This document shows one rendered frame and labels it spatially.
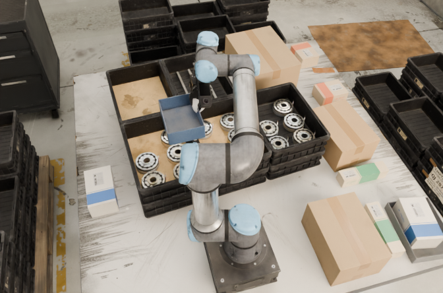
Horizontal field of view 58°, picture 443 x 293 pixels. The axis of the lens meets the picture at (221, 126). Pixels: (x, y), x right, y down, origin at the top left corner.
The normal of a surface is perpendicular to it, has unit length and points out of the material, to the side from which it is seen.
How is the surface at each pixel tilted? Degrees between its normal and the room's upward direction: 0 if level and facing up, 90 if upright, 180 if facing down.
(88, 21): 0
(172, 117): 2
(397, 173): 0
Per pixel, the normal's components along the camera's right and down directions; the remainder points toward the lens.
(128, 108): 0.03, -0.67
